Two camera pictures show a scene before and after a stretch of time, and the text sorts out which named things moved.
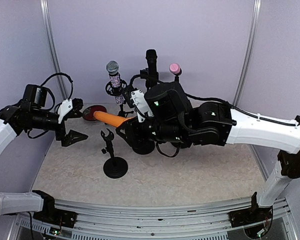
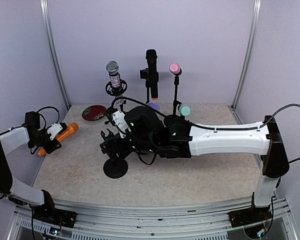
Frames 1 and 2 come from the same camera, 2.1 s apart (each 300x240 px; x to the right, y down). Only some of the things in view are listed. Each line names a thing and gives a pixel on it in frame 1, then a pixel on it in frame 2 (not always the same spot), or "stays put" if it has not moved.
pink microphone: [175, 69] stays put
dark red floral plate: [88, 111] stays put
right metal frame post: [248, 53] stays put
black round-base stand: [115, 167] stays put
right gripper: [131, 127] to [109, 143]
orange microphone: [111, 119] to [73, 127]
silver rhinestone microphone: [115, 81] stays put
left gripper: [67, 140] to [50, 148]
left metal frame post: [45, 8] stays put
